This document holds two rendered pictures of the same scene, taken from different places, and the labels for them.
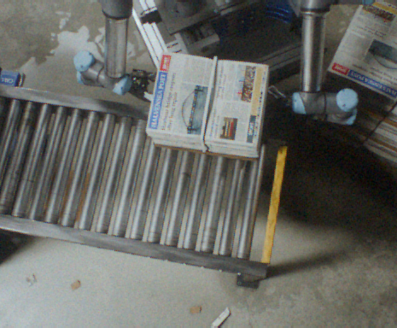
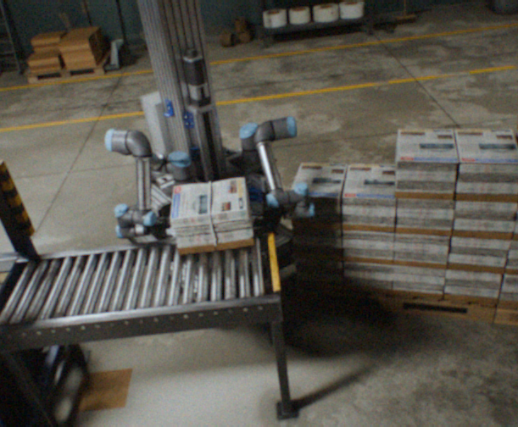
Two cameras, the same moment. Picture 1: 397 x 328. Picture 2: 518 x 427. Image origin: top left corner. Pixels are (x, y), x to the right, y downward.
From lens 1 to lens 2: 1.52 m
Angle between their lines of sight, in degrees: 42
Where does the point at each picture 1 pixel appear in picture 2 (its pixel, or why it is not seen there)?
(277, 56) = not seen: hidden behind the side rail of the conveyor
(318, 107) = (284, 196)
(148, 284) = not seen: outside the picture
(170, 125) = (186, 213)
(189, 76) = (195, 191)
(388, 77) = (329, 189)
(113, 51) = (142, 185)
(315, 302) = (356, 414)
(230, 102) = (224, 196)
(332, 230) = (349, 356)
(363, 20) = (303, 172)
